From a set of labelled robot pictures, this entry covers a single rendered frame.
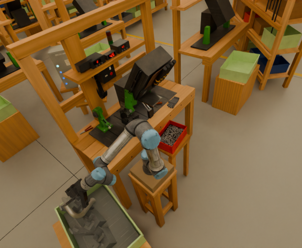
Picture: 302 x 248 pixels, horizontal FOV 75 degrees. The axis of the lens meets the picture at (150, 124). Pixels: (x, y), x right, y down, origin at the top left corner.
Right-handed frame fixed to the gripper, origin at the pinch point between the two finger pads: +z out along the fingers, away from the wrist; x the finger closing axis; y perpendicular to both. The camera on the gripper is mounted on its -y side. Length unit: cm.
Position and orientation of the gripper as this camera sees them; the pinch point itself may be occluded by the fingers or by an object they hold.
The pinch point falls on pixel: (66, 204)
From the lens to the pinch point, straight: 148.7
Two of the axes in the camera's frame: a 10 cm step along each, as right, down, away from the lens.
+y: -6.3, -7.7, 0.2
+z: -7.4, 6.2, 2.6
